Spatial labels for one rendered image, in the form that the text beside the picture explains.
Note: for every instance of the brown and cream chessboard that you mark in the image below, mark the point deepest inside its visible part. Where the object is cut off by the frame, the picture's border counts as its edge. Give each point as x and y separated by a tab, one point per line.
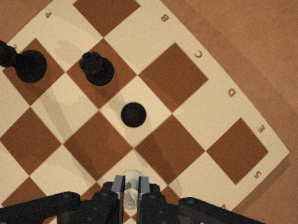
202	136

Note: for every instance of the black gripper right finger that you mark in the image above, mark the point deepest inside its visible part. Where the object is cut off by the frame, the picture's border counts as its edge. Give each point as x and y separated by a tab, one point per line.
152	208

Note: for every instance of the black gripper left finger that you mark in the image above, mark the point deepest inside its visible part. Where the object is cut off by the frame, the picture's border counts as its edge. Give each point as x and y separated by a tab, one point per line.
108	209

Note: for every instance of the white chess piece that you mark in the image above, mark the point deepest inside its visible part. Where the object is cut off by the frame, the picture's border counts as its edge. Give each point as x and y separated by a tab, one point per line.
131	189

